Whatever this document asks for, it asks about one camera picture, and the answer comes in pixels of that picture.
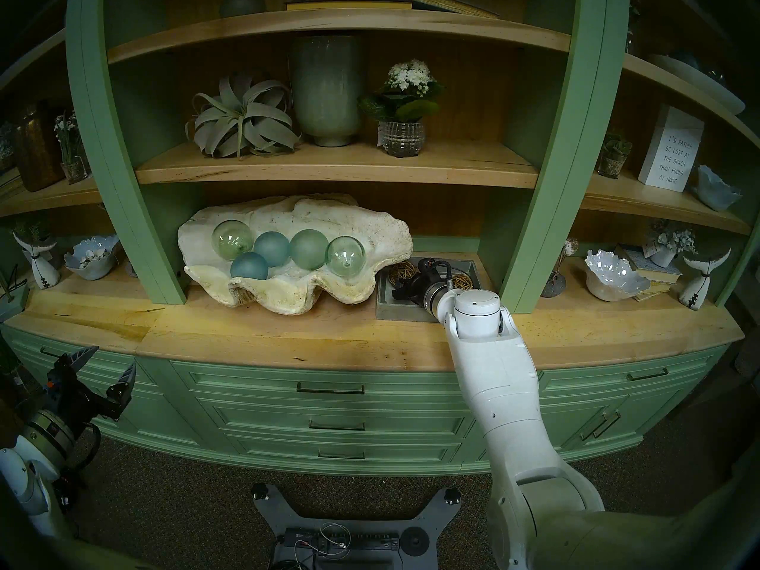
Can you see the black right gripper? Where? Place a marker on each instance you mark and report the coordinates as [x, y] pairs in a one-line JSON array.
[[415, 287]]

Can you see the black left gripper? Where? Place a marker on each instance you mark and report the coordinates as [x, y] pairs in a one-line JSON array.
[[71, 390]]

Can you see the woven rattan ball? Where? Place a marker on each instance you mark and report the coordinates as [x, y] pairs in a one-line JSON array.
[[401, 272]]

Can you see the grey square tray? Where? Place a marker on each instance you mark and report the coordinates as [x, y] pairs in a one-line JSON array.
[[398, 310]]

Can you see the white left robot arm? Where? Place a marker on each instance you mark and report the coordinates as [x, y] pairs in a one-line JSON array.
[[24, 474]]

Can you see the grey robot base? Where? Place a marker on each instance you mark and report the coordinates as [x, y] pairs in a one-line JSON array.
[[279, 515]]

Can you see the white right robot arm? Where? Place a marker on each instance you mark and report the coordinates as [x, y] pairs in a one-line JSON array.
[[504, 396]]

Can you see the giant white clam shell bowl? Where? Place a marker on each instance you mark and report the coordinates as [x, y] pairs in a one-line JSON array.
[[368, 230]]

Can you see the white bowl with shells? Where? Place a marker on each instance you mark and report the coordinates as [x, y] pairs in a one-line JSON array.
[[89, 267]]

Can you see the white ruffled ceramic bowl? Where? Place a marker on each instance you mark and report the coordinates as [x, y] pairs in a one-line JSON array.
[[611, 278]]

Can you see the pale blue ruffled bowl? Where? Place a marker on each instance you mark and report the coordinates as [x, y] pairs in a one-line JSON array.
[[715, 192]]

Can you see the clear green glass ball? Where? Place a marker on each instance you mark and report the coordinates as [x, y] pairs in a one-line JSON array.
[[345, 255], [233, 240]]

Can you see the small blue block ornament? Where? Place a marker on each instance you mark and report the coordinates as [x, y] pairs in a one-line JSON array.
[[12, 307]]

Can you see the frosted green glass ball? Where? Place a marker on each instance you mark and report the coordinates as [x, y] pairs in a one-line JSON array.
[[309, 249]]

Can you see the white whale tail figurine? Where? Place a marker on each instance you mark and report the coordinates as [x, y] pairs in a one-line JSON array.
[[697, 293], [44, 272]]

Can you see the green wooden shelf cabinet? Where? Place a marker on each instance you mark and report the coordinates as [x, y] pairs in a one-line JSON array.
[[356, 405]]

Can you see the small bird on stone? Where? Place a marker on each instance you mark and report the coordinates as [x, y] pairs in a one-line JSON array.
[[553, 287]]

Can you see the frosted blue glass ball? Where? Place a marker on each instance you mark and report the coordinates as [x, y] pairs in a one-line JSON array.
[[249, 267], [273, 247]]

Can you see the white flowers in glass pot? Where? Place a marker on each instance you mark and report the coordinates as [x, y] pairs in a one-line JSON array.
[[404, 138]]

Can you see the small green moss plant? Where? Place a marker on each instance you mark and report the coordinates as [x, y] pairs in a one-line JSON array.
[[32, 229]]

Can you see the small flowers in glass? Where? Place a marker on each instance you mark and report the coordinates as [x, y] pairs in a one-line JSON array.
[[72, 168]]

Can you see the pale green ceramic vase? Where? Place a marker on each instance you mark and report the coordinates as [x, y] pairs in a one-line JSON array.
[[326, 88]]

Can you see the small potted green plant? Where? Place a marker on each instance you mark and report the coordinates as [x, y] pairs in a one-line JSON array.
[[611, 162]]

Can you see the copper metal vase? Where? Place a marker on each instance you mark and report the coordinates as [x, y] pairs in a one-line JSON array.
[[35, 147]]

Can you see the tan hardcover book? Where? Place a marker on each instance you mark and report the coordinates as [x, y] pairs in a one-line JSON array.
[[650, 291]]

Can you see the grey air plant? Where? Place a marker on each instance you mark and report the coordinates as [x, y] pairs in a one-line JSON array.
[[243, 120]]

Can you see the dark textured ornament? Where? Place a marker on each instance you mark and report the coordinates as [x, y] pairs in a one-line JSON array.
[[6, 150]]

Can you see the grey hardcover book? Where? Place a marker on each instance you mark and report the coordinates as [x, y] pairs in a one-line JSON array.
[[665, 273]]

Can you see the black electronics box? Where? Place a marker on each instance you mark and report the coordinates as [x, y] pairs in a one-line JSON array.
[[368, 542]]

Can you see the old dark cover book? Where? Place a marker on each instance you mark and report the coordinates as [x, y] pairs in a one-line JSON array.
[[439, 0]]

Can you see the thin yellow book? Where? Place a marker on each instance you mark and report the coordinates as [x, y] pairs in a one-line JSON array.
[[350, 5]]

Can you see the white text sign block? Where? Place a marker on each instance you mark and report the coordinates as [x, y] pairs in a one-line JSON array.
[[671, 150]]

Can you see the grey green glass ball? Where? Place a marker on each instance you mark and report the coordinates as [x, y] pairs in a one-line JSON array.
[[243, 5]]

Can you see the dark blue ball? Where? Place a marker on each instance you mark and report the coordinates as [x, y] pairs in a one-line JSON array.
[[689, 59]]

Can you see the large white platter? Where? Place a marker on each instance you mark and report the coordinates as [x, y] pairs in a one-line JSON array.
[[706, 82]]

